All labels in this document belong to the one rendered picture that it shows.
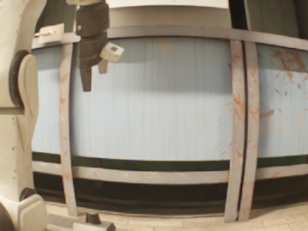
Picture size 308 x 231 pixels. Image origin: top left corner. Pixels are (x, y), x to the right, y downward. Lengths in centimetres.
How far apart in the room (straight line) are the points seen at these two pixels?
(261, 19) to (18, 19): 177
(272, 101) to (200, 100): 33
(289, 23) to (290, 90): 72
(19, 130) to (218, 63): 109
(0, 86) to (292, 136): 139
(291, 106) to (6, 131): 133
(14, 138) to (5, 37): 26
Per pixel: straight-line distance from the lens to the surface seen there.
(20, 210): 91
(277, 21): 248
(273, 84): 187
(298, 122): 191
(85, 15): 96
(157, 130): 185
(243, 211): 188
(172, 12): 180
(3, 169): 100
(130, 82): 185
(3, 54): 97
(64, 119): 186
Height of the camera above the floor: 60
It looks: 4 degrees down
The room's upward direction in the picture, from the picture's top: straight up
